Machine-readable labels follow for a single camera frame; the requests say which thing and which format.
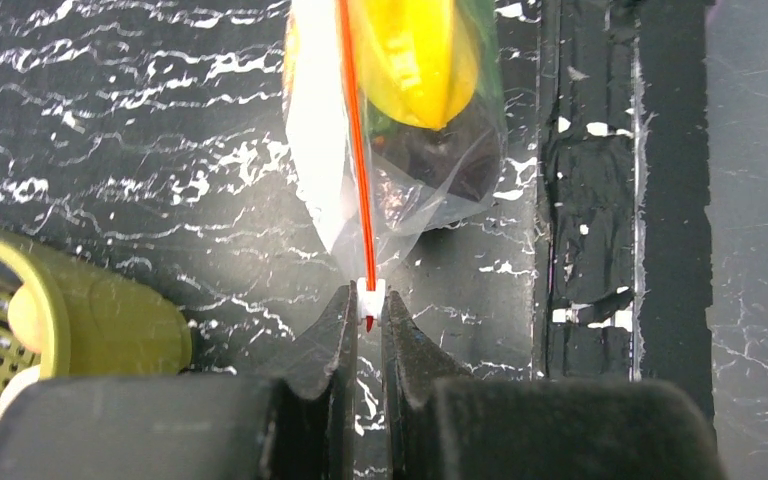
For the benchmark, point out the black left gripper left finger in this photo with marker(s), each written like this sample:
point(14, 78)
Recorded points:
point(293, 418)

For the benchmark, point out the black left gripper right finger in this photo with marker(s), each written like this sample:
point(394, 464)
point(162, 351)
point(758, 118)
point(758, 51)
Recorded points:
point(446, 423)

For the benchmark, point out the dark brown plum toy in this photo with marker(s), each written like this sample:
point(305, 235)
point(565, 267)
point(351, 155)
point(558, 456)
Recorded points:
point(470, 157)

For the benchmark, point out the clear zip bag orange zipper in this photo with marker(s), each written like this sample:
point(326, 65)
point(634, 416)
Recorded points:
point(394, 115)

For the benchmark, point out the yellow starfruit toy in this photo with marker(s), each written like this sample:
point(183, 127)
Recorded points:
point(417, 60)

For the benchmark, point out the olive green plastic basket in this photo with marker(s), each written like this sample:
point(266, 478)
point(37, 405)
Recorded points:
point(95, 321)

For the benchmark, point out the white garlic toy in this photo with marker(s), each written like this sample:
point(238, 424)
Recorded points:
point(17, 385)

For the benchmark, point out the white round slice toy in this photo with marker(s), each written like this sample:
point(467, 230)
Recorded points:
point(24, 319)

